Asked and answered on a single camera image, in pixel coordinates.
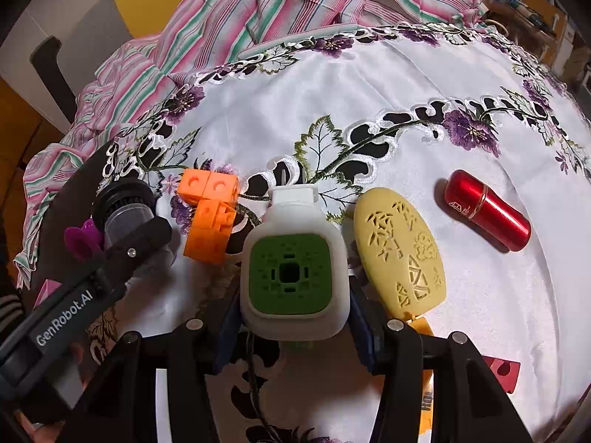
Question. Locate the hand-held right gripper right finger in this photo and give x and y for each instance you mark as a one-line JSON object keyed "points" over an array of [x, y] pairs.
{"points": [[364, 327]]}

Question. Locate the white and green plastic device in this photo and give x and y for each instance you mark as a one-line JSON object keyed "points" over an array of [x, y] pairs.
{"points": [[291, 270]]}

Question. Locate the pink box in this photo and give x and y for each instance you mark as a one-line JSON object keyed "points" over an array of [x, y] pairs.
{"points": [[46, 291]]}

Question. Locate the cluttered wooden shelf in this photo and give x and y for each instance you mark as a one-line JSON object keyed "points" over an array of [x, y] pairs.
{"points": [[540, 14]]}

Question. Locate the multicoloured chair with black frame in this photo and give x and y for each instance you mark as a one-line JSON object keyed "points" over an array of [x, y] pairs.
{"points": [[48, 78]]}

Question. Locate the yellow perforated oval case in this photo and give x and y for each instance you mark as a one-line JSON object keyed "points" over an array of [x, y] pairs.
{"points": [[399, 249]]}

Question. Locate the pink green striped cloth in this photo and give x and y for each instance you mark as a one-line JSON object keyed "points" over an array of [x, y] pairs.
{"points": [[231, 18]]}

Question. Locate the orange building blocks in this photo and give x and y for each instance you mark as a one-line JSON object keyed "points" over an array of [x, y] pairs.
{"points": [[212, 214]]}

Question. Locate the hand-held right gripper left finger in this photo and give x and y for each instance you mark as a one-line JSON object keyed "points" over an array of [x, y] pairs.
{"points": [[227, 334]]}

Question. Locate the black white-striped clothing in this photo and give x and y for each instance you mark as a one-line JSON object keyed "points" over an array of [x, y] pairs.
{"points": [[10, 307]]}

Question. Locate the white embroidered floral tablecloth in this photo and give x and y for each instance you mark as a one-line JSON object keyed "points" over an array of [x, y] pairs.
{"points": [[415, 101]]}

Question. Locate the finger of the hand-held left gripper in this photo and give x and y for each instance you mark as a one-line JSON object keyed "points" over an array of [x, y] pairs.
{"points": [[136, 249]]}

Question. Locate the red metal cylinder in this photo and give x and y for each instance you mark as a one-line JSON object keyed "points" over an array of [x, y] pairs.
{"points": [[487, 217]]}

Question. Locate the red plastic block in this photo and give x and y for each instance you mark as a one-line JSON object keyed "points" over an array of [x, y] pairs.
{"points": [[505, 371]]}

